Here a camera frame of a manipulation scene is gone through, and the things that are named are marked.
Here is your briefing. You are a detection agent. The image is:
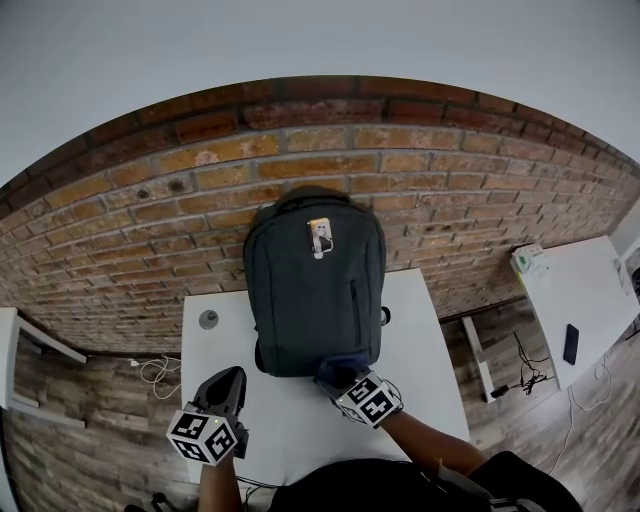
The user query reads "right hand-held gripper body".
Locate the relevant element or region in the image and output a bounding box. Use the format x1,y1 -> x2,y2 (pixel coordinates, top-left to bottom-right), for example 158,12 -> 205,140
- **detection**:
329,372 -> 404,430

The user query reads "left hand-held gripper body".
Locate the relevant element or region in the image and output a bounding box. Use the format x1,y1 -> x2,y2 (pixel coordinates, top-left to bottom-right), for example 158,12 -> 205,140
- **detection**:
165,401 -> 250,468

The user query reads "dark blue cloth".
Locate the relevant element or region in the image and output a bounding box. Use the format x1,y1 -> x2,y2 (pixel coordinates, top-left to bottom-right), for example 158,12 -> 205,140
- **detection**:
315,349 -> 374,389

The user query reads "dark grey backpack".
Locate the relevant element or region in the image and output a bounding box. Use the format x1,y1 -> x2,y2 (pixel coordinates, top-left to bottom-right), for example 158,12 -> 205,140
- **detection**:
243,185 -> 392,379

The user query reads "person's right forearm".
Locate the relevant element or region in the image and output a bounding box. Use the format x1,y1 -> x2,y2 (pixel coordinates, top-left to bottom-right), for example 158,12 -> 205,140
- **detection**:
382,412 -> 489,476

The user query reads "person's left forearm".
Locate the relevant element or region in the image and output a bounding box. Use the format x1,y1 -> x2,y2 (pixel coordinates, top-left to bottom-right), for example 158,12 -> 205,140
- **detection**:
197,454 -> 241,512

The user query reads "white square table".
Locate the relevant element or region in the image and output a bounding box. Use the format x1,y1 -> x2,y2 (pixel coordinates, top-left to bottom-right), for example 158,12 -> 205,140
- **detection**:
179,267 -> 472,489

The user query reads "person's black clothing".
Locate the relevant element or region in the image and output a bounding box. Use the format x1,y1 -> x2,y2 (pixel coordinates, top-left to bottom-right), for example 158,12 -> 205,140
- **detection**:
269,449 -> 586,512

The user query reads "photo card tag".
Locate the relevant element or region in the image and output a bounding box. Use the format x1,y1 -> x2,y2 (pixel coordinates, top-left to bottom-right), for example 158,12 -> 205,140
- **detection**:
306,217 -> 335,260

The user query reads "small white side table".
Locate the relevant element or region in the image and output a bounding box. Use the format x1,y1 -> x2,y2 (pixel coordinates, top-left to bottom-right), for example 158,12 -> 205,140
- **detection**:
0,307 -> 89,429

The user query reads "black phone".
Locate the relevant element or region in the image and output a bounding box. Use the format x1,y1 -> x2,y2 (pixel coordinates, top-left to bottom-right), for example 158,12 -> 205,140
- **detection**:
562,323 -> 580,365

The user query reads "white green tissue box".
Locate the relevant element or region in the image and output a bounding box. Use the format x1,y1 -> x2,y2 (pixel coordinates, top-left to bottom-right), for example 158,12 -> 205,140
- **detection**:
510,243 -> 550,279

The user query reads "white standing desk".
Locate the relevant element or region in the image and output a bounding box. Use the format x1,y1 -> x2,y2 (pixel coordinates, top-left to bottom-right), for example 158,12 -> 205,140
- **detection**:
460,234 -> 640,404

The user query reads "small white object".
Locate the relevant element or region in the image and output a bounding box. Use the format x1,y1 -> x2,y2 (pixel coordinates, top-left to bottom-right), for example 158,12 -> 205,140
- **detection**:
613,254 -> 631,291

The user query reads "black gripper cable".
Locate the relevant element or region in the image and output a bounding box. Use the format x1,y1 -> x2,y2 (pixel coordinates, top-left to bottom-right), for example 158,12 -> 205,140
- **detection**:
234,474 -> 279,506

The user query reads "white charger with cable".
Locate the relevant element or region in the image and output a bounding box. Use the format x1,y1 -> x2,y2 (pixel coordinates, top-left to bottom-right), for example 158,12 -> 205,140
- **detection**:
127,353 -> 182,400

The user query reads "black cable bundle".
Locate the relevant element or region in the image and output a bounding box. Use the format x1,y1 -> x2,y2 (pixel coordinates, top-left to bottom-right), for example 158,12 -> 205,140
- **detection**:
492,329 -> 556,401

